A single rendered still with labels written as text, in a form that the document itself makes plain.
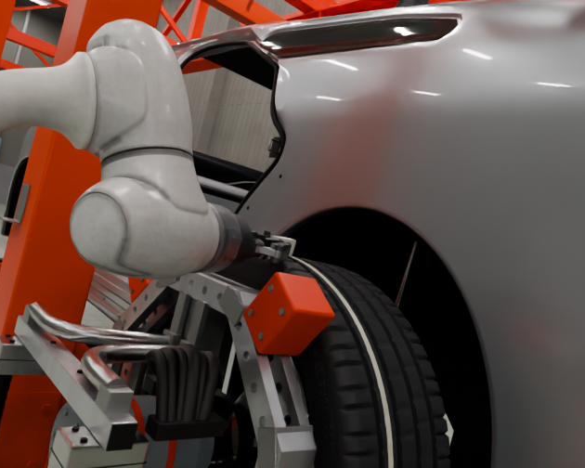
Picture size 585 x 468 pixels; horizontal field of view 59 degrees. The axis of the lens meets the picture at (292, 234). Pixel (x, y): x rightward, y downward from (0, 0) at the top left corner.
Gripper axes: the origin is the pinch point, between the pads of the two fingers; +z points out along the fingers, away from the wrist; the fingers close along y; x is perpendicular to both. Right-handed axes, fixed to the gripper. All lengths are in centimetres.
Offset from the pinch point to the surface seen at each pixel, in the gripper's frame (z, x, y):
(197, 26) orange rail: 496, 200, -455
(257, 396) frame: -18.3, -17.4, 11.6
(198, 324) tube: -11.7, -14.3, -4.1
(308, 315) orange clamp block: -16.7, -5.5, 14.3
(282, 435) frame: -19.7, -19.7, 16.8
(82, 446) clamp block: -36.9, -22.9, 2.3
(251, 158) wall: 654, 57, -409
